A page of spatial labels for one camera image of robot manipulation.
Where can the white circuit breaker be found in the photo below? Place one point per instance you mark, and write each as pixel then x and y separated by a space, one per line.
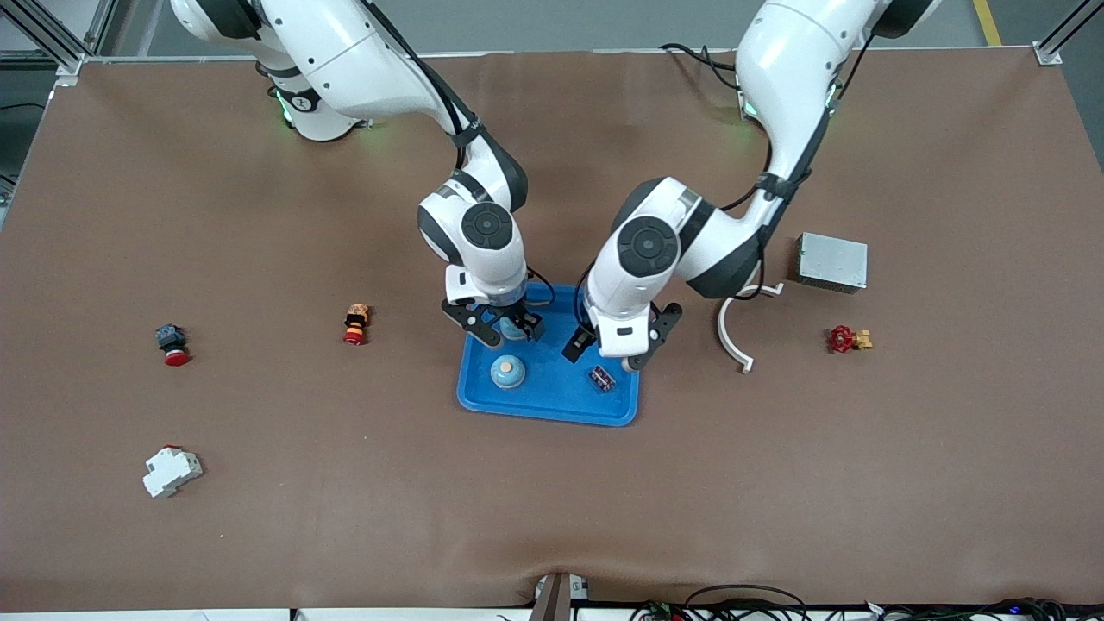
pixel 171 473

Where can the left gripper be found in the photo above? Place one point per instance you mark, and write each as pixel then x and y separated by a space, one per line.
pixel 576 346

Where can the grey metal box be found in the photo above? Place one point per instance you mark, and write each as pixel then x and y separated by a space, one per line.
pixel 832 263

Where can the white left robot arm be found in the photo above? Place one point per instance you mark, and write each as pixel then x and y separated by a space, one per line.
pixel 793 69

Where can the aluminium frame profile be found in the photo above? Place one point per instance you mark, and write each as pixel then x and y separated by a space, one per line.
pixel 69 65
pixel 1048 53

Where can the white curved plastic clamp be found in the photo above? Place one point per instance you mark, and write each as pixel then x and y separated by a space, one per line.
pixel 724 341

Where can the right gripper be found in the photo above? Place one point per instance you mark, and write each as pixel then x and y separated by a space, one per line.
pixel 523 319

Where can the blue plastic tray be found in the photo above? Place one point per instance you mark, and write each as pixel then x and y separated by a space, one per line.
pixel 552 397

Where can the black capacitor block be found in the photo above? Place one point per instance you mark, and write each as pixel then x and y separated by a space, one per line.
pixel 602 379

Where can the grey mount bracket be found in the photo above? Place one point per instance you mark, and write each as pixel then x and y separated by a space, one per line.
pixel 552 599

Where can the brown table cover mat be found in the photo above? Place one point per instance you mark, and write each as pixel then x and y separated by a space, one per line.
pixel 552 517

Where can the red yellow push button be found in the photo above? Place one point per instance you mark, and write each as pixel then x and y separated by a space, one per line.
pixel 355 326

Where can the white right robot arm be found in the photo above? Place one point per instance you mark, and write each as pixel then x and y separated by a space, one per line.
pixel 345 52

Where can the blue desk bell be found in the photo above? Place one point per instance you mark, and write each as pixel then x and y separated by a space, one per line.
pixel 512 333
pixel 508 372

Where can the red mushroom button dark body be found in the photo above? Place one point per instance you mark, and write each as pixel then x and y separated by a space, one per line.
pixel 175 356

